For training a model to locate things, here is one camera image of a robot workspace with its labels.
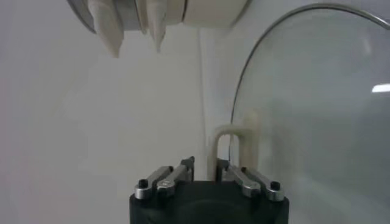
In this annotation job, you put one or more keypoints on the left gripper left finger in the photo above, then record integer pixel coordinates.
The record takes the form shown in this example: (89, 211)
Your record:
(166, 179)

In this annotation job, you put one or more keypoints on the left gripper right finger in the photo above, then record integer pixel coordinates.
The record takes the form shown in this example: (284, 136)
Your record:
(250, 181)

